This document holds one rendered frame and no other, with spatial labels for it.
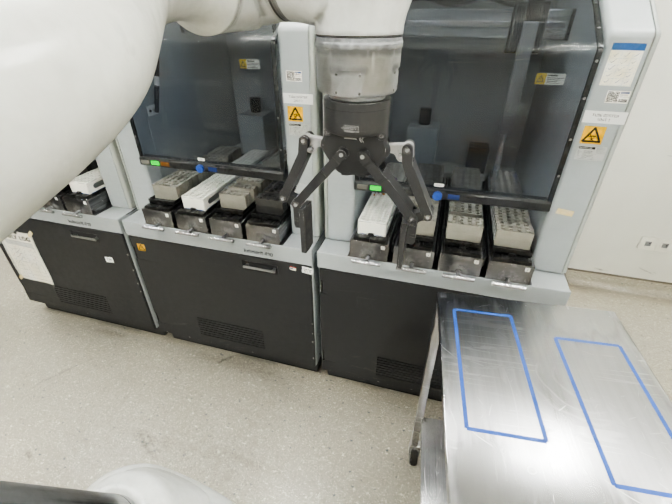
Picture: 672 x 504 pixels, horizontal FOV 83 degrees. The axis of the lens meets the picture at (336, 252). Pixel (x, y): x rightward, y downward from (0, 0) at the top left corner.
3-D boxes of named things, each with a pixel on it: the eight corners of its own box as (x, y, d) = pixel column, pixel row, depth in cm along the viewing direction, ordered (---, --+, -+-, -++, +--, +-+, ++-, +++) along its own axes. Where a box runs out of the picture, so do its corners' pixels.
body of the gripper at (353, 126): (309, 98, 40) (312, 180, 45) (389, 103, 38) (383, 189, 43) (330, 86, 46) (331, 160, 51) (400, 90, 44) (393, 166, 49)
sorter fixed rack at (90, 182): (122, 170, 188) (118, 158, 185) (139, 172, 186) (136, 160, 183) (72, 194, 164) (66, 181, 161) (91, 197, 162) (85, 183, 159)
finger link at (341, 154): (349, 156, 44) (340, 147, 44) (294, 212, 51) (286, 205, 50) (357, 146, 48) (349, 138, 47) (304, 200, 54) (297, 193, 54)
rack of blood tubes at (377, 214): (374, 201, 159) (374, 187, 155) (397, 204, 156) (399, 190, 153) (357, 235, 135) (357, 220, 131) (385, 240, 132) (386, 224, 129)
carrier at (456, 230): (480, 240, 129) (484, 224, 125) (480, 243, 127) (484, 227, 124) (445, 235, 132) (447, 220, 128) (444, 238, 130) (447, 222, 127)
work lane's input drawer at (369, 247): (383, 184, 191) (384, 167, 186) (411, 187, 188) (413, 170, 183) (345, 263, 132) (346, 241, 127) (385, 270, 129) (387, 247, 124)
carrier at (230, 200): (249, 208, 149) (247, 194, 146) (247, 210, 147) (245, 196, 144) (223, 205, 152) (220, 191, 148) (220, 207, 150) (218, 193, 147)
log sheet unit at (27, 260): (20, 279, 205) (-13, 220, 186) (60, 288, 198) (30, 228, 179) (15, 282, 203) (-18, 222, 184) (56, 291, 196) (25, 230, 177)
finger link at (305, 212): (304, 209, 51) (298, 209, 51) (306, 253, 54) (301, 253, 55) (311, 200, 53) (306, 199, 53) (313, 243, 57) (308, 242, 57)
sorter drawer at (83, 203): (167, 160, 221) (164, 144, 216) (188, 162, 217) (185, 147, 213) (59, 216, 162) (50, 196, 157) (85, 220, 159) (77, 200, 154)
